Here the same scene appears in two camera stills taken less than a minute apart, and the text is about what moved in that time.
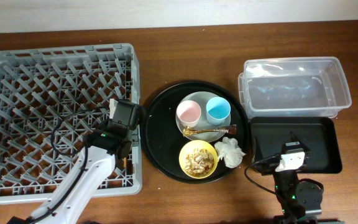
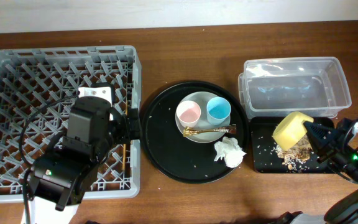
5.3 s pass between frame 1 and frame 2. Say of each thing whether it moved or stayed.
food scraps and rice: moved
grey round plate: stayed
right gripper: moved
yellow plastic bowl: moved
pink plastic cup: stayed
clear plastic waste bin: stayed
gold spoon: stayed
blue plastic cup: stayed
